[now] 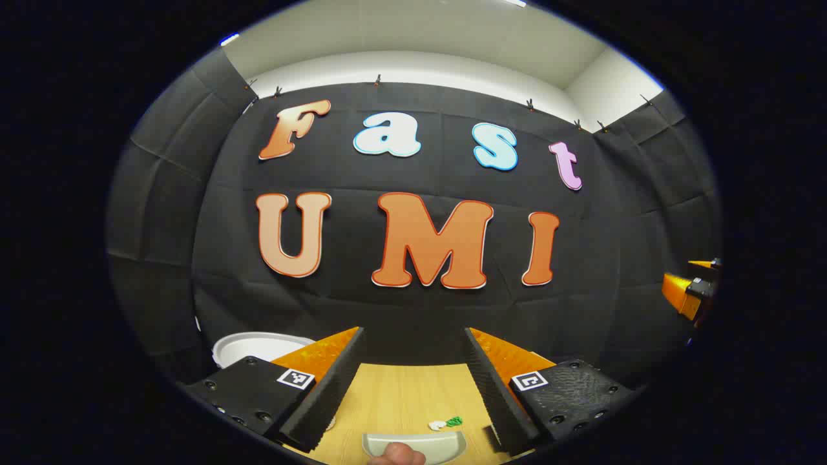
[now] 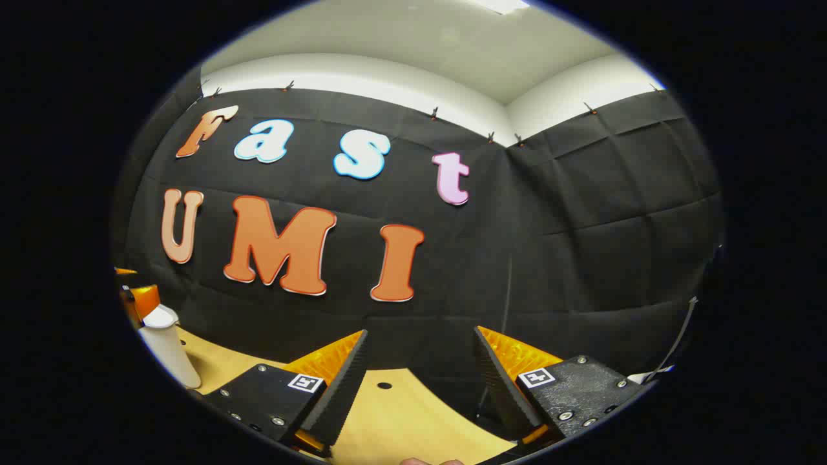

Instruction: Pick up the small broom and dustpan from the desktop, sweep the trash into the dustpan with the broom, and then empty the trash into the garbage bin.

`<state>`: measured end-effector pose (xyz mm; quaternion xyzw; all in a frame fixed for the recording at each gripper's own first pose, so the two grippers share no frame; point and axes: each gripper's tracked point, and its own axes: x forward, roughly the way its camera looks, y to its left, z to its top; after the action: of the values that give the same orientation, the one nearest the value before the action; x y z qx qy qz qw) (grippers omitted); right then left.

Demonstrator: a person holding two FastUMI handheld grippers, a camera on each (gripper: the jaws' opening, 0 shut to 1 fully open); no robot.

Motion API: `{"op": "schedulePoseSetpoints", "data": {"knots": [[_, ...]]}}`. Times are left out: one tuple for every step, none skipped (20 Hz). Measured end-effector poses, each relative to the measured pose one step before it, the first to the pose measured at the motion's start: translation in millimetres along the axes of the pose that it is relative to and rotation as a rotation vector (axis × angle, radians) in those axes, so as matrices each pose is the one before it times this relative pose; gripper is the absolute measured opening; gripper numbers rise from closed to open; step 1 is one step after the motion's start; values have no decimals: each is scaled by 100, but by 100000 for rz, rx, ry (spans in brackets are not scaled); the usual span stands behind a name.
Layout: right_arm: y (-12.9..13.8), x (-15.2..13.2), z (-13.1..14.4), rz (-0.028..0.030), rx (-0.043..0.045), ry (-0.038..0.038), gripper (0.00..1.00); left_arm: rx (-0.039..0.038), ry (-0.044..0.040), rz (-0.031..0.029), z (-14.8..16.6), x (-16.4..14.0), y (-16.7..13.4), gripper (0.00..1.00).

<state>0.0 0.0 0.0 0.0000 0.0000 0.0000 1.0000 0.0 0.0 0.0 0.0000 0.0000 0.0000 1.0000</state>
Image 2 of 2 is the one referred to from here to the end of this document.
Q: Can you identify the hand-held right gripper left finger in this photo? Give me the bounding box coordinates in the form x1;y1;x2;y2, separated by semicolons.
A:
194;329;370;459

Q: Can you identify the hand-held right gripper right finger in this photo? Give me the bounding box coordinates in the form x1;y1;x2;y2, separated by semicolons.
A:
473;326;650;453

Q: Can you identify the white ribbed garbage bin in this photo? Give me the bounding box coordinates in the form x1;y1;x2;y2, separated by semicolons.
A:
139;305;202;389

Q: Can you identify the wooden desktop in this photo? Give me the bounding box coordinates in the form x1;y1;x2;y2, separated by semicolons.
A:
174;326;518;465

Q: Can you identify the black backdrop cloth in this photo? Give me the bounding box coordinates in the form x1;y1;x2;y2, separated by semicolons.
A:
113;68;724;420

